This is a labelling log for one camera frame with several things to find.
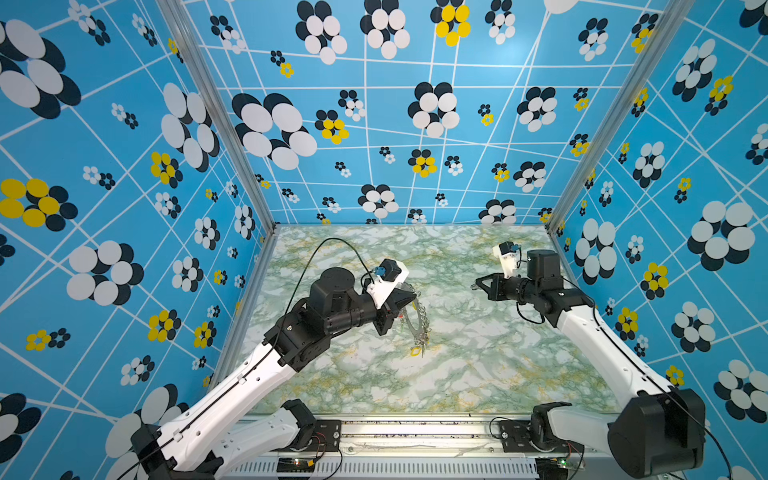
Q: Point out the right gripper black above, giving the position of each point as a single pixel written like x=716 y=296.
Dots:
x=495 y=291

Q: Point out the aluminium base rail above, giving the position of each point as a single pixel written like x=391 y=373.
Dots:
x=462 y=446

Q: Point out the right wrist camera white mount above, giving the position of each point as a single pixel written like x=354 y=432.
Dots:
x=509 y=255

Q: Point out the corner aluminium post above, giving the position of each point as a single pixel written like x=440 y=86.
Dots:
x=181 y=29
x=669 y=24

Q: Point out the right corner aluminium post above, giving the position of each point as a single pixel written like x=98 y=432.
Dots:
x=669 y=24

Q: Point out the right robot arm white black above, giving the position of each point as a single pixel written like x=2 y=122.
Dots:
x=659 y=428

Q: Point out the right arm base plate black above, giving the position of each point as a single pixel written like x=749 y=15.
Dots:
x=528 y=437

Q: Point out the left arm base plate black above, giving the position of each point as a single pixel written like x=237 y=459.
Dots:
x=315 y=437

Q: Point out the left corner aluminium post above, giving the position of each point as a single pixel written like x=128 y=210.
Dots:
x=181 y=29

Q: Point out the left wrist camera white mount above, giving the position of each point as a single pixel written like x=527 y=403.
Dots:
x=385 y=278

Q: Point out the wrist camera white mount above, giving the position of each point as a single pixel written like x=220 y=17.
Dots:
x=509 y=255
x=385 y=278

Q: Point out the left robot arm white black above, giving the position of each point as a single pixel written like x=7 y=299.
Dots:
x=208 y=441

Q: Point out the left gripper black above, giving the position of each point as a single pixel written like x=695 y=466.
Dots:
x=391 y=307

